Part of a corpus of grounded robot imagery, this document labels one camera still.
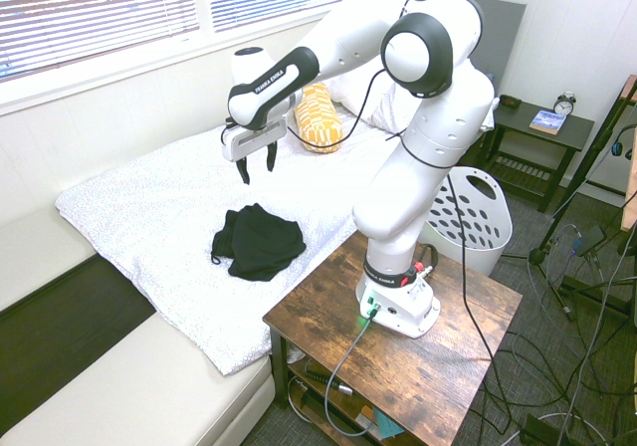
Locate black garment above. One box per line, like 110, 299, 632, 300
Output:
210, 203, 307, 283

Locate black nightstand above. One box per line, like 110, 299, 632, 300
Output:
480, 98, 596, 213

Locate white perforated laundry basket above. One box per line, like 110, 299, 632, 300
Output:
421, 165, 514, 277

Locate black floor adapter box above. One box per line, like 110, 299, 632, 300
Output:
520, 413, 563, 446

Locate large crumpled white pillow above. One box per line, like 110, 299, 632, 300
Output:
370, 85, 501, 133

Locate yellow patterned bolster pillow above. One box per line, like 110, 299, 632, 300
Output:
293, 83, 345, 154

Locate light wooden desk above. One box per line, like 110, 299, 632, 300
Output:
619, 74, 637, 233

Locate blue headphones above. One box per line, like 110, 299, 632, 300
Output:
610, 124, 637, 161

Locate black power brick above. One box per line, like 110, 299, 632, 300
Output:
571, 225, 608, 258

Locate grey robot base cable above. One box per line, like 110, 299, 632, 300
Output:
323, 309, 379, 437

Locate black tripod stand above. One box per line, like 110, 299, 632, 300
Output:
502, 87, 637, 323

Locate teal paper sheet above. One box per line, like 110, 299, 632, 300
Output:
372, 409, 405, 440

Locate black alarm clock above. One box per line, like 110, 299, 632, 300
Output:
554, 91, 578, 117

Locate rustic wooden table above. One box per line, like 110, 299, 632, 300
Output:
262, 226, 524, 446

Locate thick black base cable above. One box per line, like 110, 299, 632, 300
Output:
419, 243, 440, 279

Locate grey bed headboard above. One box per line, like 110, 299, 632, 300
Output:
347, 0, 528, 98

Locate blue book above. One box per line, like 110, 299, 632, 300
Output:
529, 109, 569, 136

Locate cream padded bench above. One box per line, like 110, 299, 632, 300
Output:
0, 206, 276, 446

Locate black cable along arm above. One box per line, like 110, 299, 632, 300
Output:
286, 0, 509, 417

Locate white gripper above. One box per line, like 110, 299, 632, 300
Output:
221, 118, 289, 186

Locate white dotted duvet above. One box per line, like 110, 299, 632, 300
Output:
54, 102, 414, 376

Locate wide window blind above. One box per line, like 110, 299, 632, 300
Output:
0, 0, 201, 84

